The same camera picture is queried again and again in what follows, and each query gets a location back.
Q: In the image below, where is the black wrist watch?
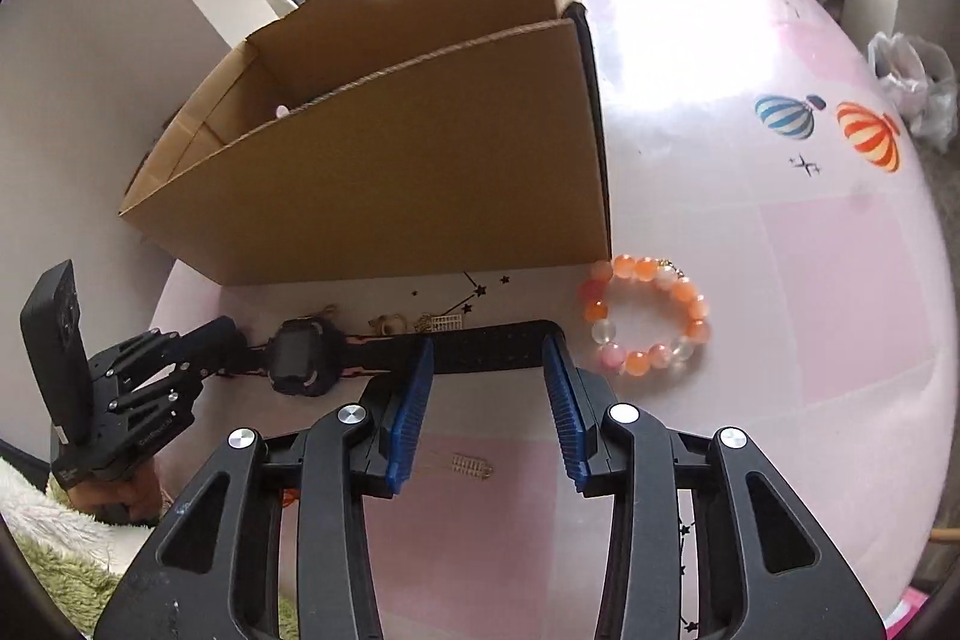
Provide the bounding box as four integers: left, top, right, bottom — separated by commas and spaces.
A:
220, 317, 562, 398

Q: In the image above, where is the small pearl hair clip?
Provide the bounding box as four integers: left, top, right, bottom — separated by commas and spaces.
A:
449, 453, 494, 481

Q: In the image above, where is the person's hand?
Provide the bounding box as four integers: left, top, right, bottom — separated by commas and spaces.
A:
67, 459, 171, 525

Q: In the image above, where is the black phone on gripper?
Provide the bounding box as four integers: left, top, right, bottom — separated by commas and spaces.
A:
20, 260, 93, 445

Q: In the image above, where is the gold pearl brooch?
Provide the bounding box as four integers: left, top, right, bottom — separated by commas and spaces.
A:
413, 312, 464, 333

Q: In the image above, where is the brown cardboard box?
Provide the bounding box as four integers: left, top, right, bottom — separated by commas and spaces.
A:
119, 0, 612, 286

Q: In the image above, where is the white plastic bag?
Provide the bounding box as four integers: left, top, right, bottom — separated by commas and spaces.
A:
867, 32, 958, 154

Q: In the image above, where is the orange pink bead bracelet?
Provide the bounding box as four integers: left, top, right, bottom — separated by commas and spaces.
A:
576, 253, 713, 378

